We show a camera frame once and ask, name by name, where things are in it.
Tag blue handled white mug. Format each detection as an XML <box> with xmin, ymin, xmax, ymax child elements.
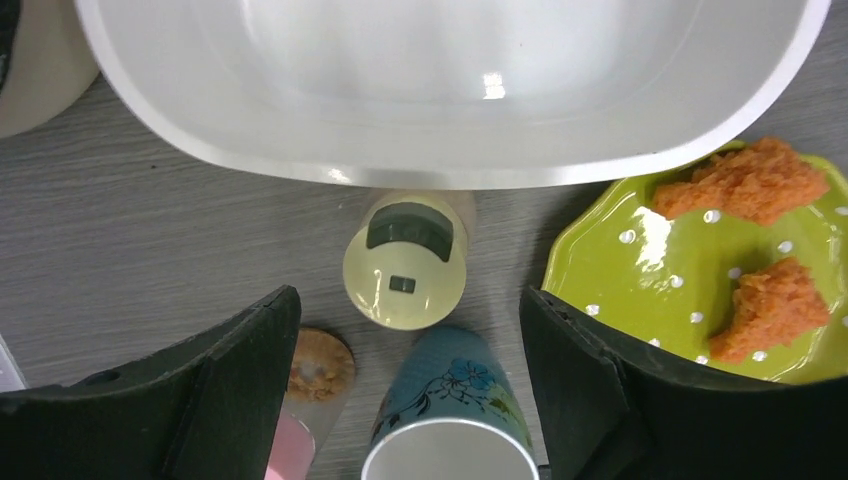
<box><xmin>360</xmin><ymin>326</ymin><xmax>540</xmax><ymax>480</ymax></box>

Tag pink lid spice shaker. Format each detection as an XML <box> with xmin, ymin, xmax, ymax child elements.
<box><xmin>265</xmin><ymin>327</ymin><xmax>356</xmax><ymax>479</ymax></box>

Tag black bag lined trash bin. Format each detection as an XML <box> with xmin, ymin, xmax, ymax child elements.
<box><xmin>1</xmin><ymin>0</ymin><xmax>99</xmax><ymax>138</ymax></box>

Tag white rectangular basin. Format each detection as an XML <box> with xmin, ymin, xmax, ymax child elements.
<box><xmin>76</xmin><ymin>0</ymin><xmax>830</xmax><ymax>190</ymax></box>

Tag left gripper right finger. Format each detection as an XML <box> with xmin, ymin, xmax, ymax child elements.
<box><xmin>519</xmin><ymin>287</ymin><xmax>847</xmax><ymax>479</ymax></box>

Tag upper orange food piece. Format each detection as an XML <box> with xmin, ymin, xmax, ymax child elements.
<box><xmin>652</xmin><ymin>137</ymin><xmax>830</xmax><ymax>226</ymax></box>

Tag orange food piece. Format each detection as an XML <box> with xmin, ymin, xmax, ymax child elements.
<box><xmin>709</xmin><ymin>256</ymin><xmax>830</xmax><ymax>364</ymax></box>
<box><xmin>652</xmin><ymin>137</ymin><xmax>830</xmax><ymax>226</ymax></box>

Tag lower orange food piece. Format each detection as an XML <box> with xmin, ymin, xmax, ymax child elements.
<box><xmin>709</xmin><ymin>256</ymin><xmax>830</xmax><ymax>364</ymax></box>

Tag green polka dot plate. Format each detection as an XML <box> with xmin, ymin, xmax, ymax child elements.
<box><xmin>542</xmin><ymin>155</ymin><xmax>847</xmax><ymax>384</ymax></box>

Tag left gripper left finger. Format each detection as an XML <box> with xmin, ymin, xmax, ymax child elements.
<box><xmin>1</xmin><ymin>286</ymin><xmax>301</xmax><ymax>479</ymax></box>

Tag yellow lid spice shaker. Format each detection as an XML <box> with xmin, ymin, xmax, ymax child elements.
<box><xmin>342</xmin><ymin>189</ymin><xmax>476</xmax><ymax>331</ymax></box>

